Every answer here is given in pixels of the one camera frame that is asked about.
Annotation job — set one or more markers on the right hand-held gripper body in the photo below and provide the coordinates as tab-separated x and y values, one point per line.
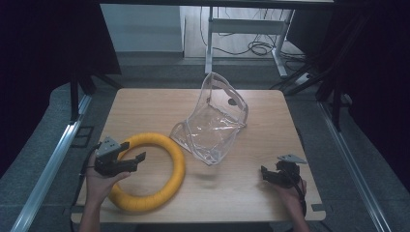
288	172

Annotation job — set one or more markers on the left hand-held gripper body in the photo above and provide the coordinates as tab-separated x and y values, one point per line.
108	159

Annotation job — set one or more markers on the clear plastic bag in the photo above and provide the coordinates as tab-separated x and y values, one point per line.
212	129

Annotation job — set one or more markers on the person's right hand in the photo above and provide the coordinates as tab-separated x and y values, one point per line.
291	195

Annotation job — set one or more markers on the person's left hand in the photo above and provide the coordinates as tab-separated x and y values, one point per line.
100	187

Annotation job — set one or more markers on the black metal stand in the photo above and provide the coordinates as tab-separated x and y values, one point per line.
336	106
74	96

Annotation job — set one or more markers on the white power strip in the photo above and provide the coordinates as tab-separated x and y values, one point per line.
303	78

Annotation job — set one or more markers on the dark curtain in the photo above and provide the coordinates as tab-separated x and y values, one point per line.
42	64
377	80

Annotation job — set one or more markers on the black floor bracket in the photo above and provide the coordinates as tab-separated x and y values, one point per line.
83	137

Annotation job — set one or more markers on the aluminium rail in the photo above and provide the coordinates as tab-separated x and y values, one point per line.
48	170
351	164

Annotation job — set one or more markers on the white metal desk frame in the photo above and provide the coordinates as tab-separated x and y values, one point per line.
245	26

